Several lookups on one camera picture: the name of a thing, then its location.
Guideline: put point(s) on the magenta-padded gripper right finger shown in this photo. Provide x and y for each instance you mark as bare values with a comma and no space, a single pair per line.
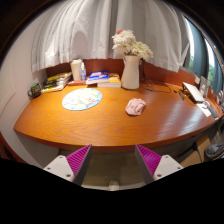
166,165

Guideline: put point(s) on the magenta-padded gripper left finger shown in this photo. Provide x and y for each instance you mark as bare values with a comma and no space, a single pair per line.
60,165

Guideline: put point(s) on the pink computer mouse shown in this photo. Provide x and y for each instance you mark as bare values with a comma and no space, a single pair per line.
135,106

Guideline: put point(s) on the round cartoon mouse pad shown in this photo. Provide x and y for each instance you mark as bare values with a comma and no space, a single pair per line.
81,99

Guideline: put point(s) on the grey chair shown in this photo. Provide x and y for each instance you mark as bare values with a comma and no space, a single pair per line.
215,151

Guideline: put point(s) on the white paper sheet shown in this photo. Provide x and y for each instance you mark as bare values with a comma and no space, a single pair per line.
205,109

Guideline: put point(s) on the white laptop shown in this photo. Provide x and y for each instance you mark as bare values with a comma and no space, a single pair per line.
193,91

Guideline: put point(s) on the dark green mug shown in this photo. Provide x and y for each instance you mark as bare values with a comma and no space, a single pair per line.
35,90

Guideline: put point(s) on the brown book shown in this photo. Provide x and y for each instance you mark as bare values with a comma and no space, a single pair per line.
75,83

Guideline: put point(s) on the blue book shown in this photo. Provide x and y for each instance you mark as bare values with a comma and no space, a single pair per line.
97,77

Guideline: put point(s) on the cream lidded tumbler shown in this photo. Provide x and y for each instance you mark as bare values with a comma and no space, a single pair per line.
76,70

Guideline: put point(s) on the window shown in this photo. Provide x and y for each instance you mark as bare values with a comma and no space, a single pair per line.
198,50

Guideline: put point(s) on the white flower bouquet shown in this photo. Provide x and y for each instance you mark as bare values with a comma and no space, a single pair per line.
128,41

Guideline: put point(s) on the white curtain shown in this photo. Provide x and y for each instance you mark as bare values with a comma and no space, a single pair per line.
100,30

